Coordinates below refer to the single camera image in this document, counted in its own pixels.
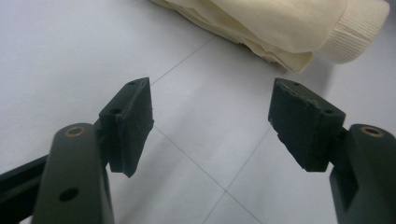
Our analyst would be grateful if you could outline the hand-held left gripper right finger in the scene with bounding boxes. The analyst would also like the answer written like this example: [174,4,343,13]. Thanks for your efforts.
[267,77,347,173]

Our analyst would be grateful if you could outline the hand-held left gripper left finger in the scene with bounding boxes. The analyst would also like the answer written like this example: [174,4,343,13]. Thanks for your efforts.
[98,77,155,178]

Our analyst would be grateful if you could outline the cream baby pants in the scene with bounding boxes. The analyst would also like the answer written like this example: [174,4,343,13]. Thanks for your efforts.
[148,0,391,74]

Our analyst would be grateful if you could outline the white table cover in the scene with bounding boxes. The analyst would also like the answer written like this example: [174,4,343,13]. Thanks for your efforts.
[0,0,396,224]

